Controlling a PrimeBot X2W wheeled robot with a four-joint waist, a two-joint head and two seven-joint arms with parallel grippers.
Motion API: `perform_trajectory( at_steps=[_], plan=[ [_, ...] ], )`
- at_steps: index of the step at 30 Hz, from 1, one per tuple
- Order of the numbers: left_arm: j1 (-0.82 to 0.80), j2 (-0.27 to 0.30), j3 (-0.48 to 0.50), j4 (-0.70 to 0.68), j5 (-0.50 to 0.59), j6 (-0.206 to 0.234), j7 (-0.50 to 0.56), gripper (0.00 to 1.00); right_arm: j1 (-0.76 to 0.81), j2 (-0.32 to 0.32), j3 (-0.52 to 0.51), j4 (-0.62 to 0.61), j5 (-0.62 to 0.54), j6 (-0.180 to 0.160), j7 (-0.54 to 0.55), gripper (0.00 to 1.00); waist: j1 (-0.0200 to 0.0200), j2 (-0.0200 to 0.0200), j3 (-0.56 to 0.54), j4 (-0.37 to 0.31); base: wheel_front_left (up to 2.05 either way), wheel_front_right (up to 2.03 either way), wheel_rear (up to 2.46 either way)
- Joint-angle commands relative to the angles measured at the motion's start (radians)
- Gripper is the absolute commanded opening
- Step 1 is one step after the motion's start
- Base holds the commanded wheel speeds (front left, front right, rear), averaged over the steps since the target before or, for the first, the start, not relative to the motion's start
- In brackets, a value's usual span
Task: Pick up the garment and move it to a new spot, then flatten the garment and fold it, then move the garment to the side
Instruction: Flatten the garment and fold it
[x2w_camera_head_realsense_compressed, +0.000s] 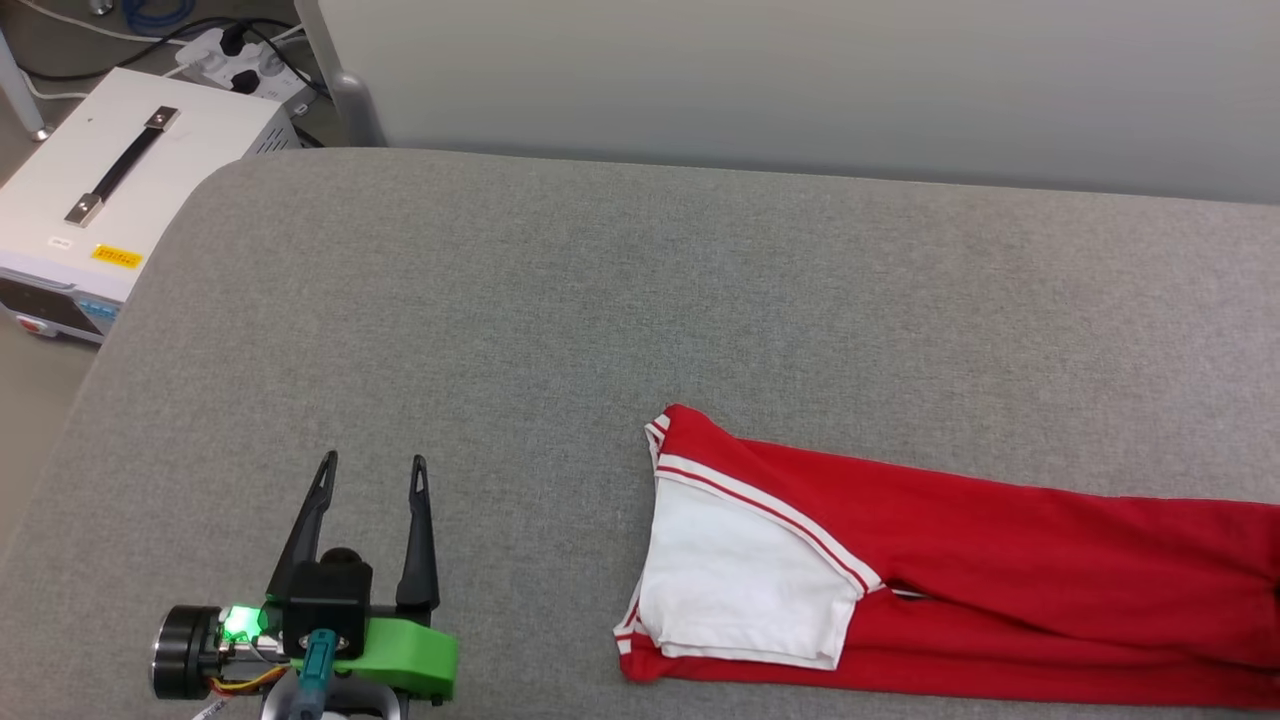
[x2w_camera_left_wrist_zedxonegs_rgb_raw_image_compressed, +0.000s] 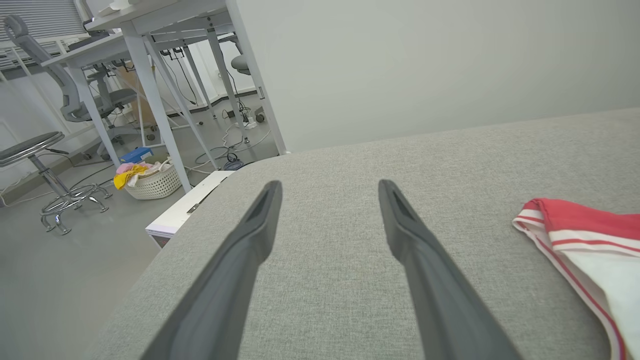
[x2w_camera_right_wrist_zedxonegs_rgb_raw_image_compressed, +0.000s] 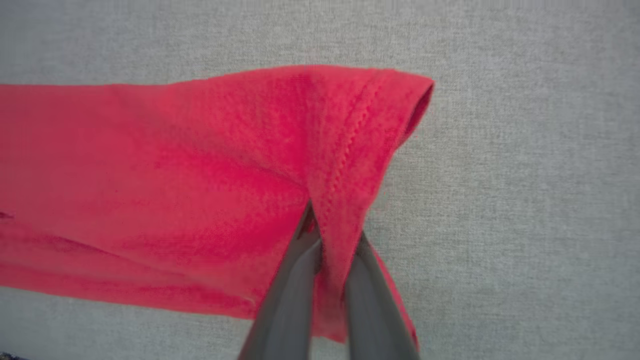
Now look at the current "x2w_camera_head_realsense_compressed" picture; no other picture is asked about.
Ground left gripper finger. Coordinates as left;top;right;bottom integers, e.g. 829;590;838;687
395;455;442;612
265;450;339;601

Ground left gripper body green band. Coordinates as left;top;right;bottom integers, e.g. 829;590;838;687
150;590;460;704

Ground red white sports jersey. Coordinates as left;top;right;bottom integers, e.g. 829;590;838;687
615;403;1280;712

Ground white power supply box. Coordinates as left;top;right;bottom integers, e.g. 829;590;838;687
0;67;302;347

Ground grey metal partition foot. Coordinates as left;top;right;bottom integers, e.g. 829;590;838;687
294;0;387;150

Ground white power strip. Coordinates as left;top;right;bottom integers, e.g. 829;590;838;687
174;25;313;107

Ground white metal furniture leg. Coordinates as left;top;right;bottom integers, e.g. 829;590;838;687
0;28;52;142

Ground teal camera cable connector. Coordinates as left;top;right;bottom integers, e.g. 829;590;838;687
298;629;338;720

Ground orange and yellow wires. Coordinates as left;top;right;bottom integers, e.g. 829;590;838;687
205;663;292;701

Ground black carrying handle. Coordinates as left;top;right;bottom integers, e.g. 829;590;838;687
64;106;182;228

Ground black floor cable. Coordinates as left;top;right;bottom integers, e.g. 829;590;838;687
15;15;241;83

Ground blue coiled cable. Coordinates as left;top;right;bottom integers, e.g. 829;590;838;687
120;0;197;32

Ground white floor cable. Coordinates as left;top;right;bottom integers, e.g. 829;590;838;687
12;0;196;48

